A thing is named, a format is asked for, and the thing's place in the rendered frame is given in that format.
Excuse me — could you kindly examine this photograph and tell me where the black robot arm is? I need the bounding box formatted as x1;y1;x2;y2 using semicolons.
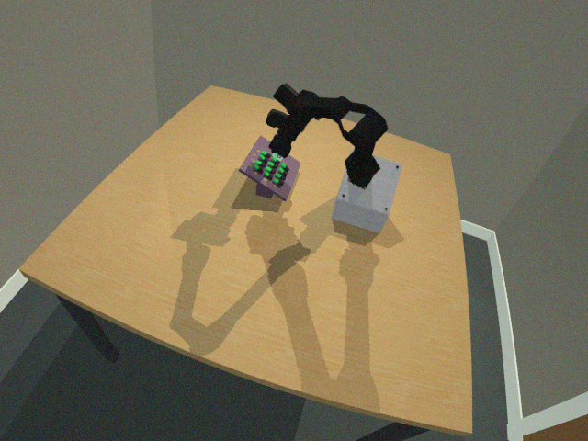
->
266;84;388;189

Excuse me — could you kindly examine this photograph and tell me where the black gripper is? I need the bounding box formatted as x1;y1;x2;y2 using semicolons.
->
269;115;306;158

